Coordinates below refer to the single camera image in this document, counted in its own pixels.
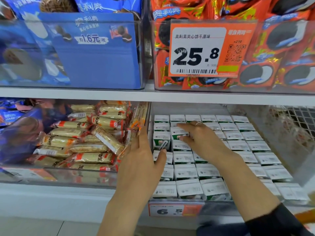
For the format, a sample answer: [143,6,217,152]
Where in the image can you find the person's left hand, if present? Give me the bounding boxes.
[112,126,168,207]

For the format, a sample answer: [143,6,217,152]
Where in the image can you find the person's right hand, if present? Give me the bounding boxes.
[176,121,237,167]

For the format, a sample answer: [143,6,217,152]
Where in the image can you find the rows of white juice cartons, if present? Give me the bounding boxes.
[150,113,312,202]

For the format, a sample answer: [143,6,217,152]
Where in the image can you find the person's right forearm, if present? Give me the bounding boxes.
[220,151,315,236]

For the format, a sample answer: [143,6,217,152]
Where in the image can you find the person's left forearm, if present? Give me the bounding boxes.
[96,196,148,236]

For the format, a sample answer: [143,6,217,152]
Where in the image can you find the person's blue jeans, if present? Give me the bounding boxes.
[196,221,257,236]

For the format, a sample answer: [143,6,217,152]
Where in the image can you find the small orange price tag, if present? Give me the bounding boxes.
[148,201,205,218]

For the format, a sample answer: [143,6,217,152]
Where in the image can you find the clear plastic display bin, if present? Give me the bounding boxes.
[0,98,151,187]
[145,102,315,218]

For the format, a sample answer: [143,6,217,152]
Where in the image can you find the pile of yellow wafer bars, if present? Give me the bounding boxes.
[32,100,149,171]

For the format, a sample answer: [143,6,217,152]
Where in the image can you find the large white orange price tag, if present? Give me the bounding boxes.
[169,19,258,78]

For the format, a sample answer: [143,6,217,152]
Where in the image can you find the faded orange price tag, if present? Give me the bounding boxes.
[2,166,58,182]

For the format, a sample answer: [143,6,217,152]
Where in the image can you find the blue cardboard display box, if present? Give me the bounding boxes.
[0,11,146,90]

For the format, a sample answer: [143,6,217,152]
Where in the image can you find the stack of red cookie packets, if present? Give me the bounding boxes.
[150,0,315,92]

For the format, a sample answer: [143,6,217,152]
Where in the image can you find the yellow orange snack packet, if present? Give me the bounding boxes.
[295,208,315,225]

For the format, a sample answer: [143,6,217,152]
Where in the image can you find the pile of blue snack packets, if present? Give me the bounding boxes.
[0,98,70,165]

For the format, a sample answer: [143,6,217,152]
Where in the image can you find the white wire mesh divider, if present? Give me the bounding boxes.
[276,106,315,155]

